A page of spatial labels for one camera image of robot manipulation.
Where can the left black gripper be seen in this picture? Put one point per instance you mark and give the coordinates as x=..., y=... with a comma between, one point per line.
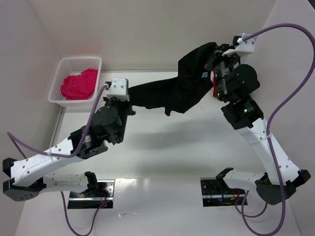
x=126, y=108

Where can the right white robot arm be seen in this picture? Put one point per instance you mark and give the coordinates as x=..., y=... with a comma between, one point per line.
x=234, y=83

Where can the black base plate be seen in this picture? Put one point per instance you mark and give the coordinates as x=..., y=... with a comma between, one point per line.
x=213, y=196
x=104, y=197

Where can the white plastic basket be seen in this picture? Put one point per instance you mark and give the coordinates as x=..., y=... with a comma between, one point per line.
x=72, y=66

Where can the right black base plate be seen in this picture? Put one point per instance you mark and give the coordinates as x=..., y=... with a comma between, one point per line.
x=213, y=196

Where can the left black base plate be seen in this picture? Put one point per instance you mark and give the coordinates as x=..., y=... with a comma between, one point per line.
x=104, y=197

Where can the folded red t shirt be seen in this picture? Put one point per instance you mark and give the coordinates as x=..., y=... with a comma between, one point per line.
x=215, y=94

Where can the magenta t shirt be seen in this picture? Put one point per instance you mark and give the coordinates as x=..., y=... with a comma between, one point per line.
x=80, y=87

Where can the black t shirt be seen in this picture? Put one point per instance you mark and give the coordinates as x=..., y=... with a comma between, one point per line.
x=181, y=93

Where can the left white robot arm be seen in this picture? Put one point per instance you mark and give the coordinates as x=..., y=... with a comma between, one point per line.
x=37, y=174

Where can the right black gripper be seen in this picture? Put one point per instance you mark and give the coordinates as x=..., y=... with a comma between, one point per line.
x=219, y=57

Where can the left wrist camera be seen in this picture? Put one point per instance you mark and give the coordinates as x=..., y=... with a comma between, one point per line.
x=118, y=89

